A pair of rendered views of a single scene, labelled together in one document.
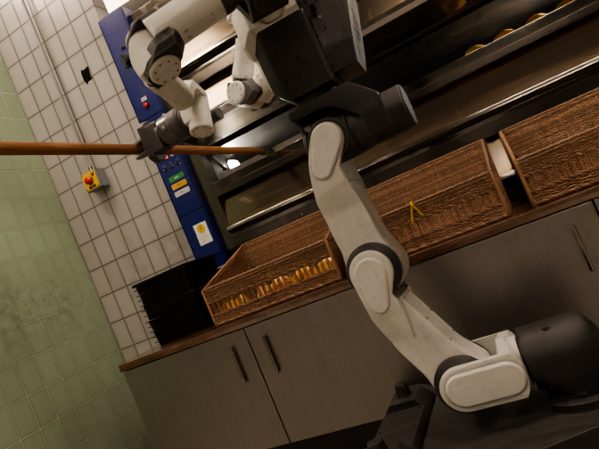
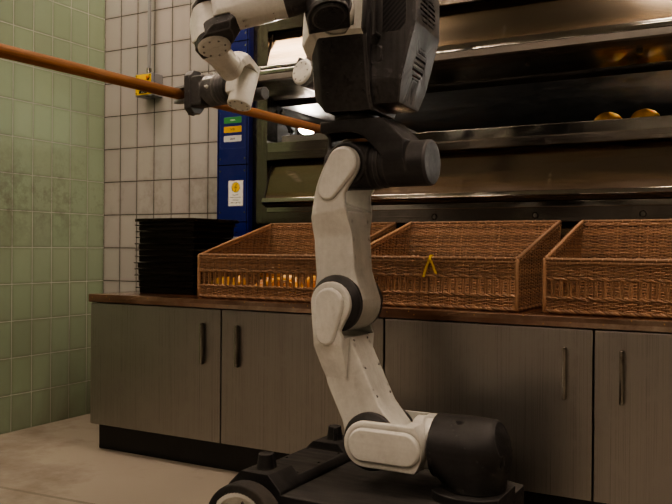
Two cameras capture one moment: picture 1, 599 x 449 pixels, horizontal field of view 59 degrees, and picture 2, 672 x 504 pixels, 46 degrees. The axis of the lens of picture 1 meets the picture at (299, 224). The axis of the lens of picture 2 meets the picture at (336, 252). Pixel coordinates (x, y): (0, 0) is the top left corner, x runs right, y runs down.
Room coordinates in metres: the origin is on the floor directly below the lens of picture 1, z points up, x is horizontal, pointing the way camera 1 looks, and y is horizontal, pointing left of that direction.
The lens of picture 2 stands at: (-0.64, -0.38, 0.75)
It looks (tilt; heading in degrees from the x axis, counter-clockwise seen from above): 0 degrees down; 7
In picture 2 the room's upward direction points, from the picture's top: straight up
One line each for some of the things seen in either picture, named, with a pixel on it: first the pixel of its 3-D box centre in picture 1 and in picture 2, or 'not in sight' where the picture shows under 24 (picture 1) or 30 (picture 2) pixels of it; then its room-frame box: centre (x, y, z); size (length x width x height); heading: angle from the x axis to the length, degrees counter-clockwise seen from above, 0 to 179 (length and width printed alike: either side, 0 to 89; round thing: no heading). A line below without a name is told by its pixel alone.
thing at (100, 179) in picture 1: (94, 180); (148, 85); (2.70, 0.88, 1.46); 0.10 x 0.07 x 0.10; 68
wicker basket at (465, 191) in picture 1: (421, 202); (456, 260); (1.93, -0.44, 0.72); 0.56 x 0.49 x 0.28; 67
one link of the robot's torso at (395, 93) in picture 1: (354, 118); (380, 153); (1.36, -0.24, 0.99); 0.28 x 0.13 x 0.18; 69
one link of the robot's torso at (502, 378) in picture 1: (483, 371); (397, 439); (1.34, -0.28, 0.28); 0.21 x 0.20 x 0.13; 69
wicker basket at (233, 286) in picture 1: (284, 258); (299, 258); (2.16, 0.11, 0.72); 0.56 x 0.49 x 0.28; 69
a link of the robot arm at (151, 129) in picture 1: (162, 134); (205, 90); (1.49, 0.26, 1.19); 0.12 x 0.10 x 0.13; 62
